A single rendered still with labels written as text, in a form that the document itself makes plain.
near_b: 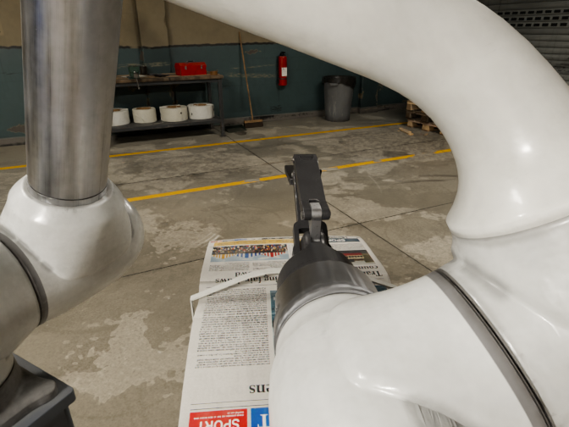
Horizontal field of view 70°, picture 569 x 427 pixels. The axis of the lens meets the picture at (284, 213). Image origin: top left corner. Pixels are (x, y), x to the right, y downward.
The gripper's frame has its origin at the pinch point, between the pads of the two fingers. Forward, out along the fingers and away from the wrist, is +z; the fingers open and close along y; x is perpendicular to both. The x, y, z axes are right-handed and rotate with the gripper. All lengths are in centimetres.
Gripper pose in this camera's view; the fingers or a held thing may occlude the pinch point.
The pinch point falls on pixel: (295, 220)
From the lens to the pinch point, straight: 53.6
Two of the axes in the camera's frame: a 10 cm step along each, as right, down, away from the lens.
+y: -0.1, 9.4, 3.3
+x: 10.0, -0.2, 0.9
